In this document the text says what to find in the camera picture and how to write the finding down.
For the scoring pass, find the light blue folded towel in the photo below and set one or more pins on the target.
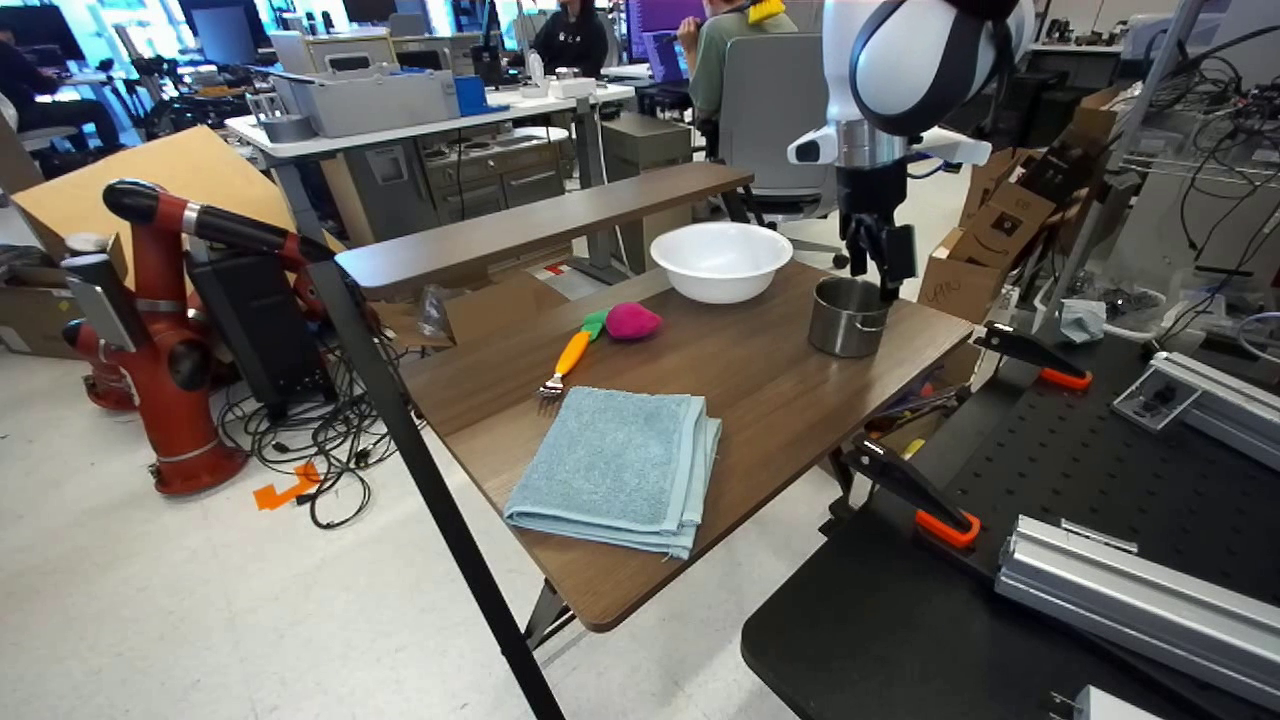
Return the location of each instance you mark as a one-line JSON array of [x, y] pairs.
[[614, 465]]

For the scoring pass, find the person in black top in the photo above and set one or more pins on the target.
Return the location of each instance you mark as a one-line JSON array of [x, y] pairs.
[[570, 42]]

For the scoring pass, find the orange and black bar clamp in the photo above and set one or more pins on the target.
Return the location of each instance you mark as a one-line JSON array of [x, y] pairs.
[[1033, 357], [912, 496]]

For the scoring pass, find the pink plush object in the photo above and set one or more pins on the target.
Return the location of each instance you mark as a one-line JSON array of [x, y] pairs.
[[635, 320]]

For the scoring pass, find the brown cardboard box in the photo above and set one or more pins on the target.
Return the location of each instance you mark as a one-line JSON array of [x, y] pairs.
[[1003, 223]]

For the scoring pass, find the person in green top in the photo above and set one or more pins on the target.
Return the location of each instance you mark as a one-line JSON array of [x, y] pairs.
[[713, 52]]

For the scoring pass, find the orange floor tape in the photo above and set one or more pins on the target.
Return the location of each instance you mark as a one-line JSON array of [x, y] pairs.
[[283, 491]]

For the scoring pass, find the grey workbench with equipment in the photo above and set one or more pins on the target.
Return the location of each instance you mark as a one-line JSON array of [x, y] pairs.
[[387, 133]]

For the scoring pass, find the red robot on pedestal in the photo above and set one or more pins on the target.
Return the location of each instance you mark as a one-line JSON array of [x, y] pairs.
[[165, 361]]

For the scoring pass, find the black computer case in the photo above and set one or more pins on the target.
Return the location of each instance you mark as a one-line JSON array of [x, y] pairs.
[[260, 325]]

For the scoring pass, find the grey office chair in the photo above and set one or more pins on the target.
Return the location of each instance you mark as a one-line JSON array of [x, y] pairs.
[[772, 121]]

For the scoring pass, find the large flat cardboard box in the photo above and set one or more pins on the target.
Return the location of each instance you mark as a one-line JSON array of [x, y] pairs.
[[161, 172]]

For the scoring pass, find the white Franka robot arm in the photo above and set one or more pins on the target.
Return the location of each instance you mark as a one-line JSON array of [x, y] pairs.
[[904, 67]]

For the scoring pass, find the long wooden bench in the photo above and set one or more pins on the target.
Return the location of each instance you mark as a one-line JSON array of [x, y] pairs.
[[533, 225]]

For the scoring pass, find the silver aluminium extrusion bar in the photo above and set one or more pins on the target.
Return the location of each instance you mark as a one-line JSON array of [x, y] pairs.
[[1212, 403], [1135, 601]]

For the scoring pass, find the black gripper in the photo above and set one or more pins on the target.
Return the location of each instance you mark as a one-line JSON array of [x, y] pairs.
[[876, 223]]

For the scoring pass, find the white plastic bowl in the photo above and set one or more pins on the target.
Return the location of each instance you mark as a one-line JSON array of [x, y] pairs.
[[722, 260]]

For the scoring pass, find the black perforated work table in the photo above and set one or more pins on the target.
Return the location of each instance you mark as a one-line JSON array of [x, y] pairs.
[[904, 627]]

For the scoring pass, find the crumpled pale blue cloth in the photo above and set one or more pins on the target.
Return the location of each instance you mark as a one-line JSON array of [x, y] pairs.
[[1083, 320]]

